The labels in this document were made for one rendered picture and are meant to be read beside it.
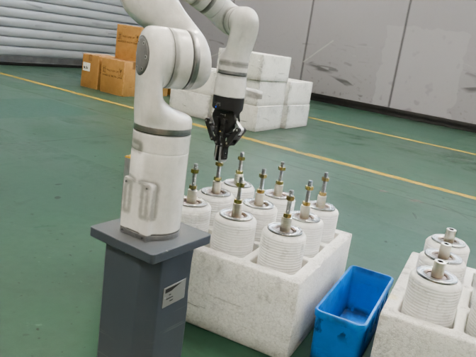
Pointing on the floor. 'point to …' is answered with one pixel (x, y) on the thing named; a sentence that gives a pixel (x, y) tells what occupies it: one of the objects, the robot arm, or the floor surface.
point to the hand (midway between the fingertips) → (221, 153)
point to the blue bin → (350, 313)
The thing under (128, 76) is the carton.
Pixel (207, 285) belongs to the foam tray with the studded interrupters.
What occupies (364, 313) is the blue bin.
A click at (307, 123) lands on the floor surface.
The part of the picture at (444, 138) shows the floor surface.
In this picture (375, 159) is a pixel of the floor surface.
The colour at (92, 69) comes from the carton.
